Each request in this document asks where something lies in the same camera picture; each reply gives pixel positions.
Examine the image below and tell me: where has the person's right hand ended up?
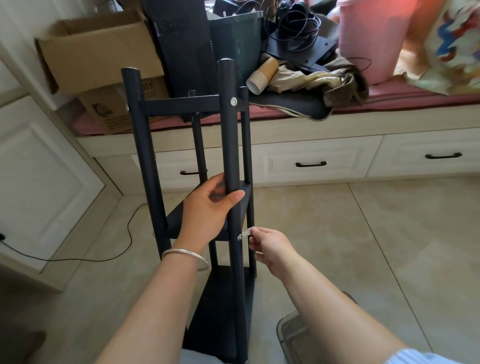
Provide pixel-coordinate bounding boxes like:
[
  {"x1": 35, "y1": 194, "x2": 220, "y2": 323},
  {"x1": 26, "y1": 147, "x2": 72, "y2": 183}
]
[{"x1": 247, "y1": 226, "x2": 301, "y2": 281}]

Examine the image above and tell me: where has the person's left hand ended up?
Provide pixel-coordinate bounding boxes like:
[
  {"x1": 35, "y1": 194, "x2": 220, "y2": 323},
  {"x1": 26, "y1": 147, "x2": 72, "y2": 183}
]
[{"x1": 175, "y1": 172, "x2": 246, "y2": 256}]

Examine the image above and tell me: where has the black metal shelf rack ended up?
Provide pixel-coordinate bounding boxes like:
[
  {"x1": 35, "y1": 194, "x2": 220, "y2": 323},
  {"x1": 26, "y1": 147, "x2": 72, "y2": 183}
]
[{"x1": 121, "y1": 58, "x2": 259, "y2": 364}]

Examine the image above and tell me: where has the person's right forearm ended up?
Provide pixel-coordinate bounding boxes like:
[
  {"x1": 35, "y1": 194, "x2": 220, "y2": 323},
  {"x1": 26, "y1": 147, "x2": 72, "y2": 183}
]
[{"x1": 278, "y1": 256, "x2": 410, "y2": 364}]

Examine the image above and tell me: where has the person's left forearm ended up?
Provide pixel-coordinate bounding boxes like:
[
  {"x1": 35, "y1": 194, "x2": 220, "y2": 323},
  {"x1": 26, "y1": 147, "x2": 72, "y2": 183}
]
[{"x1": 94, "y1": 252, "x2": 211, "y2": 364}]

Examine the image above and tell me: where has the white drawer front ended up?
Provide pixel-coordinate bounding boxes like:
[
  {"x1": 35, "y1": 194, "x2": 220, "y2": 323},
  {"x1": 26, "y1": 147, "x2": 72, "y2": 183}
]
[
  {"x1": 366, "y1": 128, "x2": 480, "y2": 179},
  {"x1": 250, "y1": 135, "x2": 384, "y2": 185},
  {"x1": 130, "y1": 147, "x2": 246, "y2": 193}
]

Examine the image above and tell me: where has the white bed base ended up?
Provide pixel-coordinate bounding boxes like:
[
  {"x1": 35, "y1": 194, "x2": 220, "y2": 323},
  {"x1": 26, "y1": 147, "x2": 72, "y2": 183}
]
[{"x1": 76, "y1": 104, "x2": 480, "y2": 196}]

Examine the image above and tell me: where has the clear plastic container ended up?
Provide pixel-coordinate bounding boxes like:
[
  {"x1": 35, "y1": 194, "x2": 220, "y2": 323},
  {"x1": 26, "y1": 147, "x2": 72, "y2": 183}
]
[{"x1": 276, "y1": 292, "x2": 358, "y2": 364}]

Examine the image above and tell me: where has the black cloth bag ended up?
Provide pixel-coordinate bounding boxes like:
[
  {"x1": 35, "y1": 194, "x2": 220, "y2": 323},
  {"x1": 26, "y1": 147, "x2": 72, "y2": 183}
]
[{"x1": 248, "y1": 91, "x2": 333, "y2": 121}]

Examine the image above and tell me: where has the stack of brown paper cups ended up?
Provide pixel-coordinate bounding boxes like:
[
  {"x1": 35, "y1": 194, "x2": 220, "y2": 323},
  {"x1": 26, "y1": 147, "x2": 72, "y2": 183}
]
[{"x1": 245, "y1": 56, "x2": 280, "y2": 95}]

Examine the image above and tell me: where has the beige crumpled garment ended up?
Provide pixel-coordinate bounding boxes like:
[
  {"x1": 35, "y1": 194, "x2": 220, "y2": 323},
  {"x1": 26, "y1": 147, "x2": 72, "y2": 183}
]
[{"x1": 267, "y1": 52, "x2": 371, "y2": 110}]

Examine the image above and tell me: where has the printed brown cardboard box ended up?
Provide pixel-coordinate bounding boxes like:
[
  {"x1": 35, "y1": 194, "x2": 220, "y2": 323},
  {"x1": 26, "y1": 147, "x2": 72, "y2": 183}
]
[{"x1": 77, "y1": 76, "x2": 172, "y2": 136}]

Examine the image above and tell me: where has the black computer tower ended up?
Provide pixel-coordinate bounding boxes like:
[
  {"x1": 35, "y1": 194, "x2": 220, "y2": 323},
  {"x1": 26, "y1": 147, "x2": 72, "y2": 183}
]
[{"x1": 143, "y1": 0, "x2": 217, "y2": 99}]

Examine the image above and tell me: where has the dark grey plastic bin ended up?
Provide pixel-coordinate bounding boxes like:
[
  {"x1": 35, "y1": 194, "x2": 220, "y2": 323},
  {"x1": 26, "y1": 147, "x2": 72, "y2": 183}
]
[{"x1": 207, "y1": 10, "x2": 264, "y2": 76}]

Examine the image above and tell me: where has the black flat metal plate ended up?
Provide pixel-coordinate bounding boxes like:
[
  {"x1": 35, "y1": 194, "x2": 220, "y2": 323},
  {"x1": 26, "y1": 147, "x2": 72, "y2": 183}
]
[{"x1": 265, "y1": 33, "x2": 339, "y2": 65}]

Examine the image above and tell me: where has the white panelled cabinet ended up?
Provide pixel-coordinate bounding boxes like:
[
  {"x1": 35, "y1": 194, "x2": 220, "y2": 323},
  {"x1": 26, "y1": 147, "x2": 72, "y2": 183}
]
[{"x1": 0, "y1": 35, "x2": 125, "y2": 293}]

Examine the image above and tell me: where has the open brown cardboard box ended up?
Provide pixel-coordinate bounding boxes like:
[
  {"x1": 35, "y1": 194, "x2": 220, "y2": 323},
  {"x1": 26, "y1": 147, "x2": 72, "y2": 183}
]
[{"x1": 34, "y1": 8, "x2": 166, "y2": 95}]

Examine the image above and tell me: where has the light blue striped sleeve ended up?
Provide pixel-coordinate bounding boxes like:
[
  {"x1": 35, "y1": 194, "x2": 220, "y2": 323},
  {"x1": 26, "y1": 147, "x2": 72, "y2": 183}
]
[{"x1": 378, "y1": 348, "x2": 474, "y2": 364}]

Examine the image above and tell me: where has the pink mattress sheet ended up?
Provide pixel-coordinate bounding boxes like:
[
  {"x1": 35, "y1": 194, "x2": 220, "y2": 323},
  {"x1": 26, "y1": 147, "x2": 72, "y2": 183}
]
[{"x1": 72, "y1": 79, "x2": 480, "y2": 136}]

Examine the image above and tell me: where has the pink rolled blanket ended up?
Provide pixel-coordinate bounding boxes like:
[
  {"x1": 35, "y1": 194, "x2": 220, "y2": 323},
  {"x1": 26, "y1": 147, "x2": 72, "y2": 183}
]
[{"x1": 335, "y1": 0, "x2": 415, "y2": 86}]

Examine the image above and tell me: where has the colourful printed quilt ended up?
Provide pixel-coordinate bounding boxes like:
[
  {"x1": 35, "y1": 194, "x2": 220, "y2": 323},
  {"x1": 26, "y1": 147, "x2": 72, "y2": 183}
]
[{"x1": 393, "y1": 0, "x2": 480, "y2": 96}]

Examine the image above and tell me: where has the silver bracelet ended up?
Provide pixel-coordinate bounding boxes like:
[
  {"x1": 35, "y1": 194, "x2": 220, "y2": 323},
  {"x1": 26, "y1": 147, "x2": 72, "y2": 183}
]
[{"x1": 161, "y1": 248, "x2": 210, "y2": 273}]

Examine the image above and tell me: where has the black floor cable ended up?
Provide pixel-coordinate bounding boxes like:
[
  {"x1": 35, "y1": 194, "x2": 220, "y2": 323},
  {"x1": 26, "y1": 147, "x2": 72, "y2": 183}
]
[{"x1": 0, "y1": 203, "x2": 151, "y2": 263}]

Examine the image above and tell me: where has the tangle of black cables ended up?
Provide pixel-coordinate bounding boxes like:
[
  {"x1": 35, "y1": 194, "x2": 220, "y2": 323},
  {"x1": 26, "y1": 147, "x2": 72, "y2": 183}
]
[{"x1": 225, "y1": 0, "x2": 340, "y2": 44}]

